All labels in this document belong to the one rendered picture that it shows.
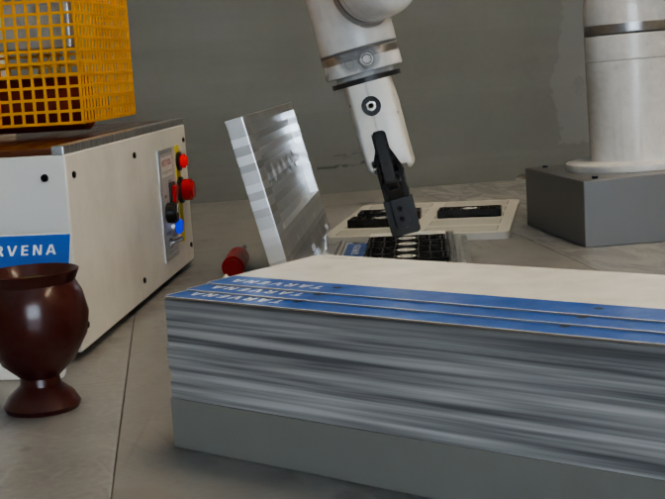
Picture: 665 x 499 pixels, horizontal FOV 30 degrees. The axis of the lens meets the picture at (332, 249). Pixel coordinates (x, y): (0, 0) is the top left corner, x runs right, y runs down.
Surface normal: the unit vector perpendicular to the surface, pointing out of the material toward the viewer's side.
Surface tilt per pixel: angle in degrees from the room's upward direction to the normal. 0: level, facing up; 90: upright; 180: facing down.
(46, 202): 90
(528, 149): 90
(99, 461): 0
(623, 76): 90
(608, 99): 91
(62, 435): 0
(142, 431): 0
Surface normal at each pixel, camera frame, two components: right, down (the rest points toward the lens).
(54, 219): -0.07, 0.15
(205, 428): -0.62, 0.15
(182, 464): -0.06, -0.99
